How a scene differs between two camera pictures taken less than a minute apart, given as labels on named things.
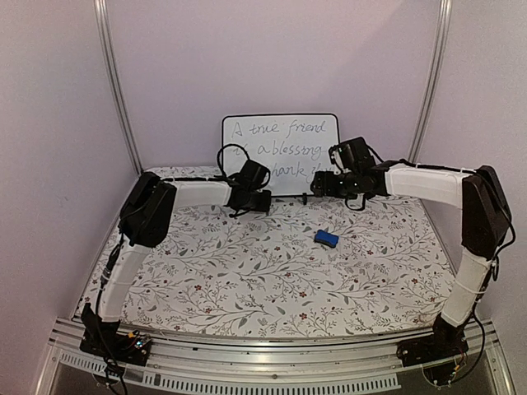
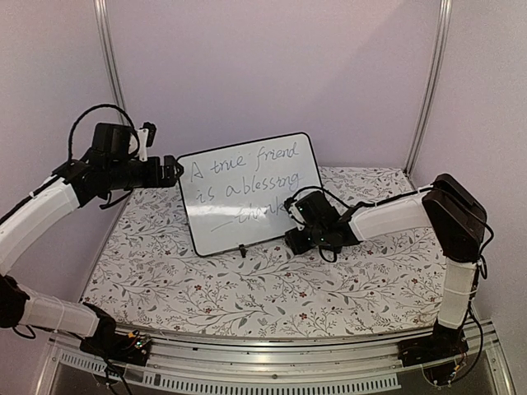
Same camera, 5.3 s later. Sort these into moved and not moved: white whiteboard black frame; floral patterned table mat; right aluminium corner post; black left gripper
Moved: black left gripper; white whiteboard black frame
Not moved: floral patterned table mat; right aluminium corner post
